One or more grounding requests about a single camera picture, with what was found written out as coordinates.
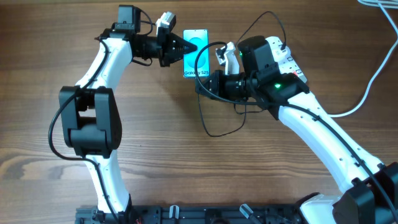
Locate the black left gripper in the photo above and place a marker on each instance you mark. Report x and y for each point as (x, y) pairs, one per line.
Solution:
(166, 45)

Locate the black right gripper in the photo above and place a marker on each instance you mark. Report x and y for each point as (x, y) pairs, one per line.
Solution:
(219, 78)

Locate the blue Galaxy S25 smartphone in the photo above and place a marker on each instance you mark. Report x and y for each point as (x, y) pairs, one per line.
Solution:
(198, 37)

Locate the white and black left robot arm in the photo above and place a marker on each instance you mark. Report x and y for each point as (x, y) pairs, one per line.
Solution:
(87, 126)

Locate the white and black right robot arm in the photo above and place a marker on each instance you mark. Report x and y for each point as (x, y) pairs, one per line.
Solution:
(261, 71)

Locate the white USB charger plug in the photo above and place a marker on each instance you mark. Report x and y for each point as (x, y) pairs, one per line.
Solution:
(282, 54)

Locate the white power strip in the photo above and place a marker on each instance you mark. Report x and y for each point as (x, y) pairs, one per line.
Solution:
(288, 65)

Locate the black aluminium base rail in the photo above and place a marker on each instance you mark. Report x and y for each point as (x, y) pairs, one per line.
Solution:
(267, 214)

